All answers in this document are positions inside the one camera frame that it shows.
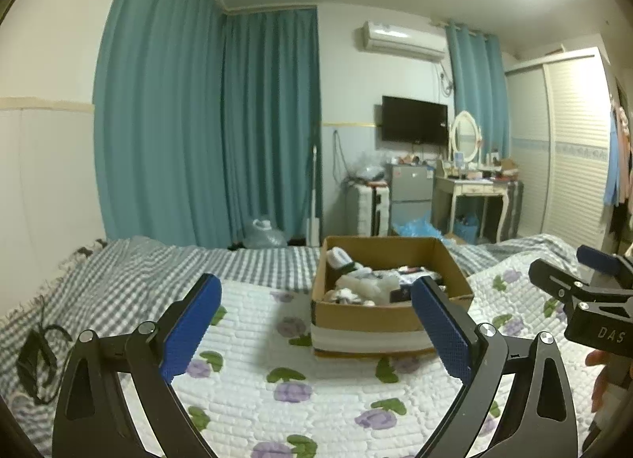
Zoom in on white air conditioner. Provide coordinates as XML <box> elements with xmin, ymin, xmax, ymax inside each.
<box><xmin>356</xmin><ymin>20</ymin><xmax>447</xmax><ymax>63</ymax></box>

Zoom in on white louvred wardrobe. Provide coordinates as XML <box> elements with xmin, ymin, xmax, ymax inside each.
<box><xmin>504</xmin><ymin>47</ymin><xmax>619</xmax><ymax>251</ymax></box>

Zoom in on black cable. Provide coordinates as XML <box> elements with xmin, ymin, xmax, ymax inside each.
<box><xmin>15</xmin><ymin>324</ymin><xmax>72</xmax><ymax>407</ymax></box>

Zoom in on floral quilted blanket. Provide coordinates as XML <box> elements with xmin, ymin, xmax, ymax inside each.
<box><xmin>74</xmin><ymin>267</ymin><xmax>624</xmax><ymax>458</ymax></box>

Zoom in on floral tissue pack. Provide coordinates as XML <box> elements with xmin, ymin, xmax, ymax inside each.
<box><xmin>376</xmin><ymin>266</ymin><xmax>448</xmax><ymax>304</ymax></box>

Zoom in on white sock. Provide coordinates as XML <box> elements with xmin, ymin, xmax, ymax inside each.
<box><xmin>326</xmin><ymin>247</ymin><xmax>354</xmax><ymax>271</ymax></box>

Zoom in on cream cloth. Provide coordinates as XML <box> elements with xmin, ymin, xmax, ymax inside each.
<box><xmin>324</xmin><ymin>275</ymin><xmax>401</xmax><ymax>305</ymax></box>

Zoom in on grey small fridge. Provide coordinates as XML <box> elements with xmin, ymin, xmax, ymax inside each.
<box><xmin>386</xmin><ymin>163</ymin><xmax>436</xmax><ymax>234</ymax></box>

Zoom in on white oval mirror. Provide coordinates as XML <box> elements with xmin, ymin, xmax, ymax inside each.
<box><xmin>449</xmin><ymin>110</ymin><xmax>483</xmax><ymax>164</ymax></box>

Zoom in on blue basket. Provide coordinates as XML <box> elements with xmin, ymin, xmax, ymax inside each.
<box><xmin>455</xmin><ymin>213</ymin><xmax>480</xmax><ymax>243</ymax></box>

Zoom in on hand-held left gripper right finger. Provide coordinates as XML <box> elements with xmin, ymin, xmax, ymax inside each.
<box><xmin>410</xmin><ymin>277</ymin><xmax>579</xmax><ymax>458</ymax></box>

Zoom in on person's right hand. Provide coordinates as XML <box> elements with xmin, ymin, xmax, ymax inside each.
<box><xmin>585</xmin><ymin>349</ymin><xmax>614</xmax><ymax>414</ymax></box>

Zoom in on narrow teal curtain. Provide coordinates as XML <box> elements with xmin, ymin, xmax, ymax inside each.
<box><xmin>444</xmin><ymin>20</ymin><xmax>511</xmax><ymax>162</ymax></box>

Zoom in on brown cardboard box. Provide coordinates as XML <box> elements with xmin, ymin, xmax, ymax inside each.
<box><xmin>311</xmin><ymin>235</ymin><xmax>476</xmax><ymax>357</ymax></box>

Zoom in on white dressing table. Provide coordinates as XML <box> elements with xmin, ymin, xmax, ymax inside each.
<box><xmin>432</xmin><ymin>173</ymin><xmax>510</xmax><ymax>243</ymax></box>

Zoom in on black wall television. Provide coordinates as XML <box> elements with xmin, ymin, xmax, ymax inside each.
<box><xmin>381</xmin><ymin>96</ymin><xmax>449</xmax><ymax>146</ymax></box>

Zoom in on wall cables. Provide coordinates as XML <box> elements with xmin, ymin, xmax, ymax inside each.
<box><xmin>332</xmin><ymin>130</ymin><xmax>347</xmax><ymax>182</ymax></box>

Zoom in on white suitcase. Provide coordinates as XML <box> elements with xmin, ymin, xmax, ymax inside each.
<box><xmin>346</xmin><ymin>183</ymin><xmax>389</xmax><ymax>236</ymax></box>

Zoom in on hanging clothes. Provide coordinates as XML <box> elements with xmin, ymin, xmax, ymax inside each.
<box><xmin>603</xmin><ymin>92</ymin><xmax>633</xmax><ymax>241</ymax></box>

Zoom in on wide teal curtain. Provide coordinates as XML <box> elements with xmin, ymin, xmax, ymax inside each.
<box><xmin>93</xmin><ymin>0</ymin><xmax>228</xmax><ymax>246</ymax></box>

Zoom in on clear plastic water jug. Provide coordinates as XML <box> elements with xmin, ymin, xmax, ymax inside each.
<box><xmin>244</xmin><ymin>218</ymin><xmax>288</xmax><ymax>248</ymax></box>

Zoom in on white pole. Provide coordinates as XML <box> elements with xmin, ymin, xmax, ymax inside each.
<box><xmin>309</xmin><ymin>124</ymin><xmax>322</xmax><ymax>246</ymax></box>

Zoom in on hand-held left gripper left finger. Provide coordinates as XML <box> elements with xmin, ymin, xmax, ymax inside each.
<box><xmin>52</xmin><ymin>273</ymin><xmax>223</xmax><ymax>458</ymax></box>

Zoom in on clear plastic bag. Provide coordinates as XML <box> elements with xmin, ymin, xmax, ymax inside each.
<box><xmin>353</xmin><ymin>151</ymin><xmax>387</xmax><ymax>182</ymax></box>

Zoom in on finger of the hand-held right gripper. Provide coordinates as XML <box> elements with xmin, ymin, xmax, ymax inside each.
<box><xmin>576</xmin><ymin>245</ymin><xmax>633</xmax><ymax>293</ymax></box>
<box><xmin>528</xmin><ymin>259</ymin><xmax>594</xmax><ymax>310</ymax></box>

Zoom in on blue plastic bag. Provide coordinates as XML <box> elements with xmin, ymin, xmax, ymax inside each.
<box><xmin>390</xmin><ymin>213</ymin><xmax>446</xmax><ymax>241</ymax></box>

